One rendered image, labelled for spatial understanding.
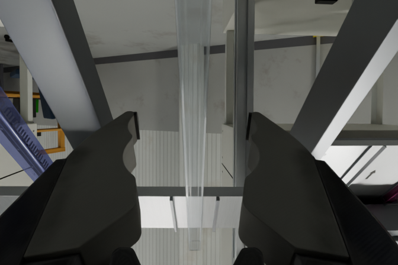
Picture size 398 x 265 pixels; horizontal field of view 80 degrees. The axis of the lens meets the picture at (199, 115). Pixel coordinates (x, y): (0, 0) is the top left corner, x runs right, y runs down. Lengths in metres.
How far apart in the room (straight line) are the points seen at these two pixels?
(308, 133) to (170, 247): 4.23
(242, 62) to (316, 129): 0.30
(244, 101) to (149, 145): 3.63
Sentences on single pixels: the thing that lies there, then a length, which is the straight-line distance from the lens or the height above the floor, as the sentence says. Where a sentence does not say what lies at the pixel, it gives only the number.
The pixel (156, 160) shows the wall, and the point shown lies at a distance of 4.12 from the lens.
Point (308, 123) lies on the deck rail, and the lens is 0.35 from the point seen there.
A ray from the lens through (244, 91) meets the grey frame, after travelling 0.59.
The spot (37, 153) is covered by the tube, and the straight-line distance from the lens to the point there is 0.19.
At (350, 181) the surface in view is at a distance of 0.48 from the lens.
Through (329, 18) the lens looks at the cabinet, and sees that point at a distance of 1.01.
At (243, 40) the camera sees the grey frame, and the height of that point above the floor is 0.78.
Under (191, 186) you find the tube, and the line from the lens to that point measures 0.19.
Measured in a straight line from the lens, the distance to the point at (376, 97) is 1.28.
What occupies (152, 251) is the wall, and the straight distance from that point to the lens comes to 4.73.
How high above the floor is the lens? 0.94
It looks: 2 degrees up
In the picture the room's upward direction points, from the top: 180 degrees counter-clockwise
